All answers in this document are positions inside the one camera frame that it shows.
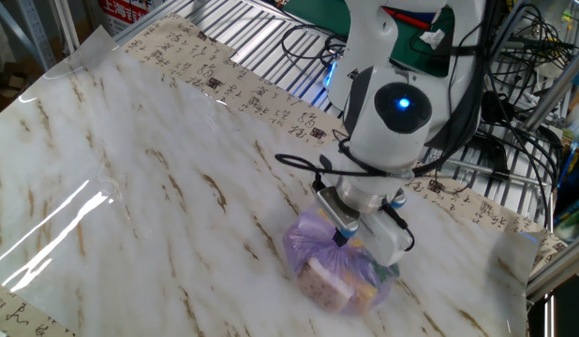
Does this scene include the purple plastic bag of sponges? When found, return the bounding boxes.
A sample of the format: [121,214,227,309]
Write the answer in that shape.
[282,205,401,315]

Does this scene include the long black camera cable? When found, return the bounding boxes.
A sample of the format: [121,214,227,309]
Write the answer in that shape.
[275,153,389,191]

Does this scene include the beige calligraphy print cloth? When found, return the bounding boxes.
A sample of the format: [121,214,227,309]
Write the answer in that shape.
[0,12,572,337]

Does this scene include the glossy marble pattern sheet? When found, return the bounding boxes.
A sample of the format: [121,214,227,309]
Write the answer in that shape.
[0,25,542,337]

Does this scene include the white metal post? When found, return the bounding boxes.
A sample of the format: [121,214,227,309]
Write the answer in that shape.
[49,0,81,55]

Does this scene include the red marker pen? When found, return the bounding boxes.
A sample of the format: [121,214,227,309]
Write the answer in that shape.
[381,7,420,30]

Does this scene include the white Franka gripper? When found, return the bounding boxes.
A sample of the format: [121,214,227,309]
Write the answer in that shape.
[334,210,415,268]

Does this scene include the red and white printed box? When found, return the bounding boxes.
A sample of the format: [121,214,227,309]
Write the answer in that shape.
[97,0,168,37]

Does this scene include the green scouring pad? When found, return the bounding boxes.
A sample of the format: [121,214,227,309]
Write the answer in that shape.
[371,261,401,285]

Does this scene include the yellow sponge with green pad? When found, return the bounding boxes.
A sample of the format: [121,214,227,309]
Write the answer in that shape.
[352,280,379,314]

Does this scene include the pinkish brown sponge block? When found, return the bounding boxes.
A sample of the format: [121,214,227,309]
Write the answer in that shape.
[296,256,355,314]

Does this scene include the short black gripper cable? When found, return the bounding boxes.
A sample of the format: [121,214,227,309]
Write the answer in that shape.
[382,203,416,252]

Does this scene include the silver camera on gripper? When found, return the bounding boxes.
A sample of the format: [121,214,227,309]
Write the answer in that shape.
[315,186,361,239]

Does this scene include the aluminium table frame rail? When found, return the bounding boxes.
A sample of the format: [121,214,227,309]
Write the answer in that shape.
[526,236,579,303]

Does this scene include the colourful product packages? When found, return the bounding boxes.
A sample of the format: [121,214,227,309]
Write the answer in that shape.
[551,139,579,244]

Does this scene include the slanted aluminium profile post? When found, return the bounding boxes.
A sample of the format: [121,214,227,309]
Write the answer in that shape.
[523,46,579,133]

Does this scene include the cardboard scrap pile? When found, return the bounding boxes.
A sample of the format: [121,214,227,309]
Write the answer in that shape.
[0,60,31,118]

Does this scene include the green cutting mat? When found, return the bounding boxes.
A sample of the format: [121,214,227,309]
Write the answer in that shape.
[279,0,457,79]

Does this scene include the black cable knot adapter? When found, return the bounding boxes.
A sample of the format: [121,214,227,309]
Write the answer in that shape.
[481,91,515,125]

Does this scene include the crumpled white paper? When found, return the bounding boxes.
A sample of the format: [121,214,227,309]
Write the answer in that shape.
[419,28,446,51]

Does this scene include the silver metal rod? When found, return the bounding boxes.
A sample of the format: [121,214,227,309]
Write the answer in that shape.
[451,158,548,186]

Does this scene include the grey perforated shelf upright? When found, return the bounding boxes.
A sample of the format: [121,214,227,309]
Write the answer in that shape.
[0,0,57,71]

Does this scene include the thick black curved strap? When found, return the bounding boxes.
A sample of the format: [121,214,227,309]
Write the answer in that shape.
[471,133,510,175]

